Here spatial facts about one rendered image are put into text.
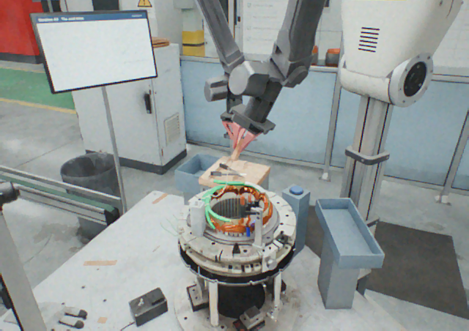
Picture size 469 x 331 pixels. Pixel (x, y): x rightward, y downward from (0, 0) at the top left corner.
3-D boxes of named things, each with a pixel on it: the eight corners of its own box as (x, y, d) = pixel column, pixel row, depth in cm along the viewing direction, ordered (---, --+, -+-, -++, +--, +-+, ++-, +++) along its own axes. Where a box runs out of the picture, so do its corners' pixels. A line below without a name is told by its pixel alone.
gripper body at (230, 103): (219, 120, 111) (218, 99, 107) (232, 111, 119) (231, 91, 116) (237, 123, 108) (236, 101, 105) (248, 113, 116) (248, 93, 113)
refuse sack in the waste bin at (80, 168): (58, 214, 237) (45, 170, 221) (98, 187, 269) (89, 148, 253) (100, 227, 223) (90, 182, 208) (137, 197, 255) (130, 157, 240)
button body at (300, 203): (293, 258, 119) (299, 199, 108) (278, 248, 124) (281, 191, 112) (304, 247, 124) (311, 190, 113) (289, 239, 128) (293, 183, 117)
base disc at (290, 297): (148, 327, 93) (147, 326, 93) (207, 239, 126) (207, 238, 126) (283, 379, 81) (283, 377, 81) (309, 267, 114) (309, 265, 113)
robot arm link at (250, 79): (312, 71, 68) (292, 43, 71) (275, 62, 60) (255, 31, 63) (276, 110, 75) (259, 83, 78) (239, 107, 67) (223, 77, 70)
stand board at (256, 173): (198, 184, 115) (198, 178, 114) (223, 161, 131) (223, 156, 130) (250, 197, 108) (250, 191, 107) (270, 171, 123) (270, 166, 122)
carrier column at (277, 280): (270, 311, 97) (272, 257, 88) (272, 305, 99) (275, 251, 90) (278, 314, 96) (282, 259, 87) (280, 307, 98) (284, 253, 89)
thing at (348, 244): (365, 332, 94) (385, 255, 81) (327, 332, 93) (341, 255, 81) (338, 266, 116) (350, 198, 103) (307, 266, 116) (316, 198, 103)
